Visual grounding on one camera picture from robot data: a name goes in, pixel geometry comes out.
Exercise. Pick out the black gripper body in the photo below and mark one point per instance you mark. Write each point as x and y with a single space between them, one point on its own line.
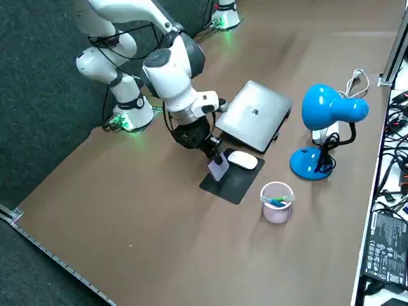
191 137

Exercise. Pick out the grey laptop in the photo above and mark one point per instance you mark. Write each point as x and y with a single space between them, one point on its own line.
252 114

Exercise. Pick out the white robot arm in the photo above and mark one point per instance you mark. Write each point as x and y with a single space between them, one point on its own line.
169 83
226 16

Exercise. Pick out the white computer mouse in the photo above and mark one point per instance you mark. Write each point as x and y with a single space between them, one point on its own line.
242 160

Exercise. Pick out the black mouse pad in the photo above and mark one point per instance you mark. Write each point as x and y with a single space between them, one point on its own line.
236 185

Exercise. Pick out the blue marker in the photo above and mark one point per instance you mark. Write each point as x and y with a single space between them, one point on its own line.
273 202

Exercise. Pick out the green marker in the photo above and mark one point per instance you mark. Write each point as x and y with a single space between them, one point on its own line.
282 199

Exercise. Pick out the pink pen cup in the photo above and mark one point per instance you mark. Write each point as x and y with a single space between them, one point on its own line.
276 215

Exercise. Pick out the blue desk lamp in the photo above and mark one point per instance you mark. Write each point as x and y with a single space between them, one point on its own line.
322 105

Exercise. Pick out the black labelled power adapter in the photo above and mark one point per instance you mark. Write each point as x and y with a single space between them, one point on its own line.
387 252

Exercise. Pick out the aluminium table edge rail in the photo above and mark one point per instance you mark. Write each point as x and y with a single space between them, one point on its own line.
63 264

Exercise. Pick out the aluminium post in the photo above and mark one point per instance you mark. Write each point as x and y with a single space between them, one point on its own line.
393 57

